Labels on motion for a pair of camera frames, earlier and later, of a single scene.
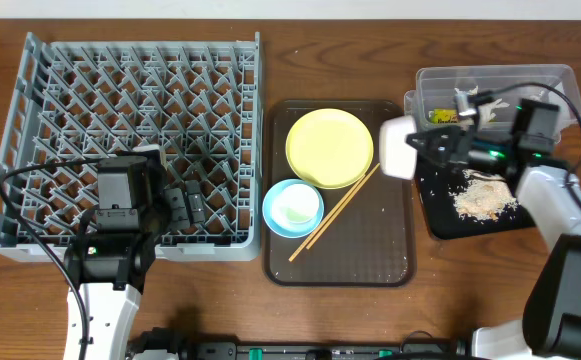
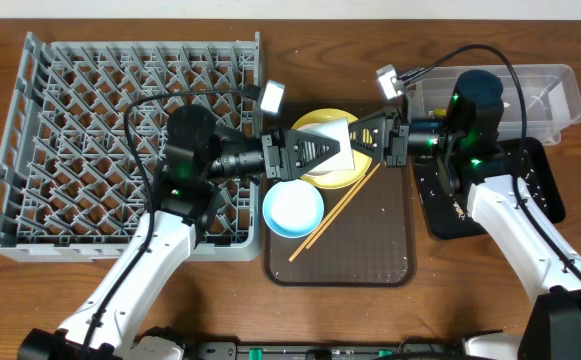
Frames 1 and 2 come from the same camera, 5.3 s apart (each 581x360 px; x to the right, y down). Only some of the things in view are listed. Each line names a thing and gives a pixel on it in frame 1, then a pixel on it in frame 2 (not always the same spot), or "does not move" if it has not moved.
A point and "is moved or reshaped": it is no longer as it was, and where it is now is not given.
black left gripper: (178, 208) to (271, 155)
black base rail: (165, 344) does not move
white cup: (397, 156) is moved or reshaped
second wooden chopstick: (352, 195) does not move
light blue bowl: (293, 208) does not move
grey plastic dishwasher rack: (197, 98) does not move
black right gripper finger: (451, 143) to (369, 134)
